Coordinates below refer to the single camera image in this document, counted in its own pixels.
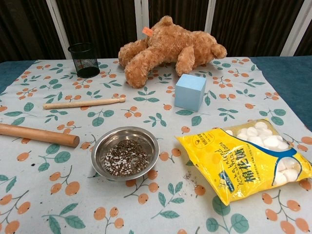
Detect brown and white granules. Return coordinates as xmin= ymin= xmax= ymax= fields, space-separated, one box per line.
xmin=104 ymin=139 xmax=149 ymax=176

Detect light blue cube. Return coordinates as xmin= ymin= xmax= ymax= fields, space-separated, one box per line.
xmin=174 ymin=74 xmax=207 ymax=112

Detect thick brown wooden rolling pin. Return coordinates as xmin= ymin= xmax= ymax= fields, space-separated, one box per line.
xmin=0 ymin=123 xmax=80 ymax=148

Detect brown plush teddy bear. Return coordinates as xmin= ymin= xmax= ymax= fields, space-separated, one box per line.
xmin=118 ymin=15 xmax=228 ymax=89

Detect white frame post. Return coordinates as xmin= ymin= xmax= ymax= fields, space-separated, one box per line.
xmin=135 ymin=0 xmax=150 ymax=41
xmin=280 ymin=0 xmax=307 ymax=57
xmin=45 ymin=0 xmax=70 ymax=59
xmin=204 ymin=0 xmax=217 ymax=32

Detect yellow marshmallow bag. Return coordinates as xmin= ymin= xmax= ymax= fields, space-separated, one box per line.
xmin=175 ymin=118 xmax=312 ymax=207

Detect floral print tablecloth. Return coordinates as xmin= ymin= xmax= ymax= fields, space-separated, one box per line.
xmin=0 ymin=56 xmax=312 ymax=234

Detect thin wooden stick with knob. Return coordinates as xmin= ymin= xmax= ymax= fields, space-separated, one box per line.
xmin=42 ymin=96 xmax=126 ymax=110

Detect black mesh pen holder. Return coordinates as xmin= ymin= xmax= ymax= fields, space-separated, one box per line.
xmin=67 ymin=42 xmax=101 ymax=79

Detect round stainless steel bowl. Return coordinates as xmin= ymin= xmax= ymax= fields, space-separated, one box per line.
xmin=91 ymin=126 xmax=160 ymax=181

